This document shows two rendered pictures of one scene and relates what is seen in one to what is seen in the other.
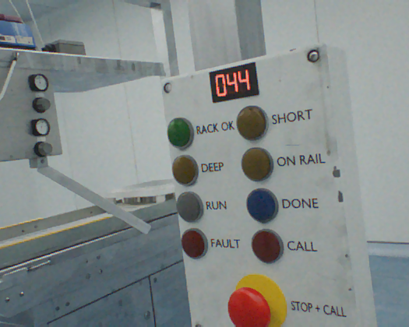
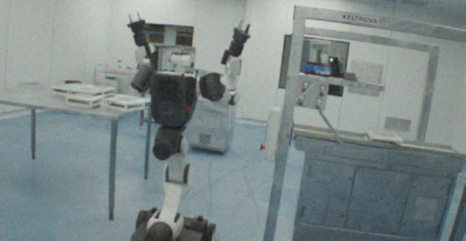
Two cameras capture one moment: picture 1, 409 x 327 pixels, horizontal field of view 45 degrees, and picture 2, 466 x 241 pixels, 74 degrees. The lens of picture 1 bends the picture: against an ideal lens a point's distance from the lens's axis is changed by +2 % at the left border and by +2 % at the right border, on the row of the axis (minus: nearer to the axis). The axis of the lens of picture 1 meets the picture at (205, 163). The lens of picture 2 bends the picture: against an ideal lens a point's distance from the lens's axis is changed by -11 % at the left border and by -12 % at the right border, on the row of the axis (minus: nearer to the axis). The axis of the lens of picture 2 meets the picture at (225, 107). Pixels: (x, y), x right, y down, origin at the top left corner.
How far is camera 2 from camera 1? 168 cm
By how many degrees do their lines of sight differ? 65
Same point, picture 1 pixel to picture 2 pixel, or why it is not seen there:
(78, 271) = (321, 148)
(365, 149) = not seen: outside the picture
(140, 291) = (349, 168)
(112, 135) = not seen: outside the picture
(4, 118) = (308, 95)
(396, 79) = not seen: outside the picture
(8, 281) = (298, 140)
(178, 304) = (368, 183)
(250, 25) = (289, 100)
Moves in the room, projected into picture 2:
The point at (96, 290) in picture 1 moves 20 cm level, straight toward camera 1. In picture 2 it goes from (330, 158) to (314, 162)
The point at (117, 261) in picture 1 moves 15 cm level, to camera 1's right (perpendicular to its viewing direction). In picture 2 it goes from (338, 152) to (352, 158)
